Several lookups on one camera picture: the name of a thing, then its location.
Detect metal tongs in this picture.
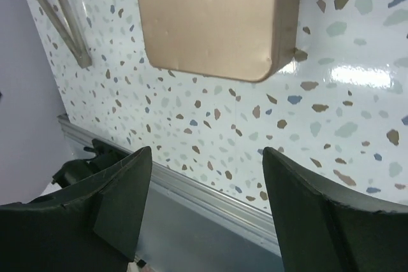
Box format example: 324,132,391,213
14,0,93,69

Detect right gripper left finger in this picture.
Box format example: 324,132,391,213
1,147,152,271

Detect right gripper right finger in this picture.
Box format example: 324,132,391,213
263,147,407,271

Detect square tin lid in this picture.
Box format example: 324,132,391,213
138,0,277,82

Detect aluminium front rail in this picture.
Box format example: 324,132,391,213
57,114,281,257

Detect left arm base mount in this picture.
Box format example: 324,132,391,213
51,138,128,188

